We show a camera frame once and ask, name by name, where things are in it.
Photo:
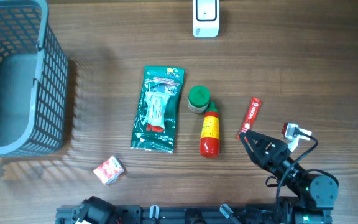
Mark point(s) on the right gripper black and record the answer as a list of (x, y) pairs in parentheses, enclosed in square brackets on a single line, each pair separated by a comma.
[(273, 158)]

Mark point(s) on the small red box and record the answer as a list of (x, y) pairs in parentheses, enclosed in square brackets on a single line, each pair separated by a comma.
[(251, 115)]

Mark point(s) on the red chili sauce bottle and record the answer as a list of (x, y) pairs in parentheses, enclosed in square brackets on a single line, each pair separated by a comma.
[(210, 134)]

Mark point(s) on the green lid jar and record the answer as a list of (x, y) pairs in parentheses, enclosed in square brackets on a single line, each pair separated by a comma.
[(198, 99)]

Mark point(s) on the green 3M glove package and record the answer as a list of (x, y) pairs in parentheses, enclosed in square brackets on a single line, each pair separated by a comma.
[(166, 80)]

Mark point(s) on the light green wipes packet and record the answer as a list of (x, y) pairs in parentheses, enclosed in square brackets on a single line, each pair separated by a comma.
[(156, 106)]

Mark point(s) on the small red sachet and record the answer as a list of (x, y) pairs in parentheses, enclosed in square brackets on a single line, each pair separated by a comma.
[(109, 170)]

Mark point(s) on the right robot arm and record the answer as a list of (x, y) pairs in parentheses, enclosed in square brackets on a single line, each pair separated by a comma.
[(302, 196)]

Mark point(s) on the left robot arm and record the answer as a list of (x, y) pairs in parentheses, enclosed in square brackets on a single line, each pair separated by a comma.
[(98, 211)]

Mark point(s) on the white barcode scanner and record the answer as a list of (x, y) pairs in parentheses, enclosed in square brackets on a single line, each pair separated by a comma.
[(206, 18)]

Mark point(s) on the grey plastic mesh basket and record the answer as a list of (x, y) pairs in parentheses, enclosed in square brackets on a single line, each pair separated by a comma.
[(33, 81)]

